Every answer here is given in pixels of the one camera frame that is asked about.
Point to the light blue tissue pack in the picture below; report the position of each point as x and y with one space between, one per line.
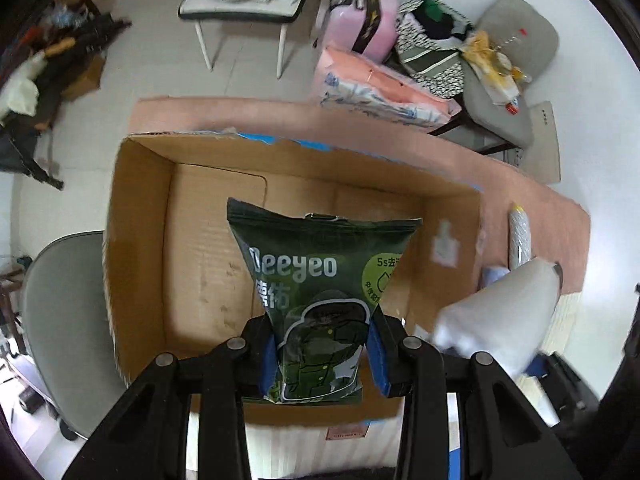
491 274

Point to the black white patterned bag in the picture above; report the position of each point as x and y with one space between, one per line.
429 37

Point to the brown cardboard box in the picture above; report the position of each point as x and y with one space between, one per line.
174 277

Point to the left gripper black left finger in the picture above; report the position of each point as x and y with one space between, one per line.
144 436

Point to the white soft pillow pack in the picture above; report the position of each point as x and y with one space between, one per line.
507 319

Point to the grey cushioned chair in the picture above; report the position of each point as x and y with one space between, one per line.
511 46

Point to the dark green Deeyeo wipes pack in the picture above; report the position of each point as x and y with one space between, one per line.
320 280

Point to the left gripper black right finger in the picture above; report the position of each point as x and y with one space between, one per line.
501 435

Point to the grey office chair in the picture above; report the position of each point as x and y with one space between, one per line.
68 331

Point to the yellow items on chair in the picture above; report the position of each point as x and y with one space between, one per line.
500 78

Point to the brown table label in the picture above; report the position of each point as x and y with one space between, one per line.
347 432

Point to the white legged stool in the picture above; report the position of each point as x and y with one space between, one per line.
280 12

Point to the pink folded bedding pack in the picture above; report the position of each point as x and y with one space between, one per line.
349 80

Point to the pink suitcase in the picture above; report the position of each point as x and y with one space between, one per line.
367 27

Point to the dark clutter pile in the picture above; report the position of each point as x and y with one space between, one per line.
61 70

